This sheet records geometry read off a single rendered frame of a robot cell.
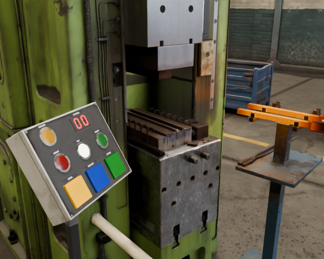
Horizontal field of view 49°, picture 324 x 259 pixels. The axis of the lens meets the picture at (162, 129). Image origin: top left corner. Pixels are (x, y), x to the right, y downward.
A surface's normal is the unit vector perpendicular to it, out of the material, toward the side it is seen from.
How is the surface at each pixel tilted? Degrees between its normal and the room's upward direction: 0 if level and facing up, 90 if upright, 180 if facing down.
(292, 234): 0
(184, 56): 90
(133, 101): 90
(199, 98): 90
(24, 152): 90
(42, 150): 60
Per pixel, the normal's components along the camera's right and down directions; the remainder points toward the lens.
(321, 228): 0.00, -0.95
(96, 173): 0.78, -0.35
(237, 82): -0.55, 0.26
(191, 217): 0.64, 0.25
